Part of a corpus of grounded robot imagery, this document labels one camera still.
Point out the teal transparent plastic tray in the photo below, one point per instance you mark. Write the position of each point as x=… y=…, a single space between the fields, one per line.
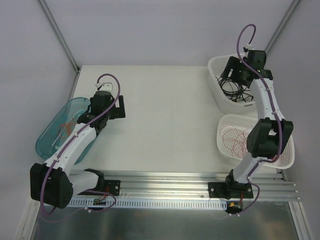
x=60 y=128

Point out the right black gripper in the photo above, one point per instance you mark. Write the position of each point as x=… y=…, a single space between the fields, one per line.
x=230 y=69

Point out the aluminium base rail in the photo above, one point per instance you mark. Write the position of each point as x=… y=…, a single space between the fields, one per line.
x=194 y=186

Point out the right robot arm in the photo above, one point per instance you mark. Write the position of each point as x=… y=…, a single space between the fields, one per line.
x=267 y=140

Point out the right frame post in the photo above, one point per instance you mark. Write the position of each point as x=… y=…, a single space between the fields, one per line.
x=274 y=22

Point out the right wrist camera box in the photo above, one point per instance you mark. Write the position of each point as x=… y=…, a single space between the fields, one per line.
x=247 y=48

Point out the deep white plastic tub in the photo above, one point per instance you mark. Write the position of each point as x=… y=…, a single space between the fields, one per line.
x=216 y=66

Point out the left frame post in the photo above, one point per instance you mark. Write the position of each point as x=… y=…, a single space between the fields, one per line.
x=57 y=32

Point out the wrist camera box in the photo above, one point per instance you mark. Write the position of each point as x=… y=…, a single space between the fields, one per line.
x=104 y=86
x=247 y=48

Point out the white slotted cable duct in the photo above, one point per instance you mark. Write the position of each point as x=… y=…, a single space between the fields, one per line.
x=135 y=203

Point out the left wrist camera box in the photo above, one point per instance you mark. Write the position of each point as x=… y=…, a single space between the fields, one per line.
x=104 y=86

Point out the perforated white plastic basket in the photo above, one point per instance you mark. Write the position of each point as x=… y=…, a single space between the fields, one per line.
x=231 y=140

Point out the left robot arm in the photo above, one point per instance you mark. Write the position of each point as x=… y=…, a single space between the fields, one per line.
x=51 y=182

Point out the frame post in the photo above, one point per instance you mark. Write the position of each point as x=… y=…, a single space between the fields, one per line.
x=57 y=32
x=274 y=22

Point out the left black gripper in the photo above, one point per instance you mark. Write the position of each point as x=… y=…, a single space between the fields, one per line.
x=119 y=107

